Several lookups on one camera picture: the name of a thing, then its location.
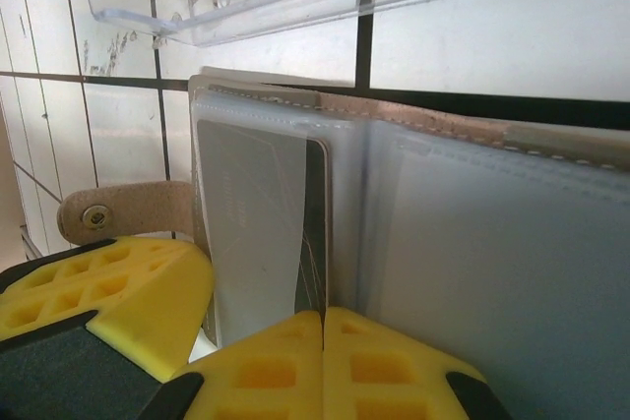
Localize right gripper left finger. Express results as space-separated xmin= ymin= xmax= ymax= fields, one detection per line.
xmin=147 ymin=309 xmax=327 ymax=420

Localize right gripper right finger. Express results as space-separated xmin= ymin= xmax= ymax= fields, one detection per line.
xmin=322 ymin=305 xmax=511 ymax=420

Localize grey card holder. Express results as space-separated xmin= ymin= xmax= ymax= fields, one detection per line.
xmin=56 ymin=65 xmax=630 ymax=420

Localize black credit card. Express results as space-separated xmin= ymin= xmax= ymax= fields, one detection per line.
xmin=196 ymin=119 xmax=330 ymax=323

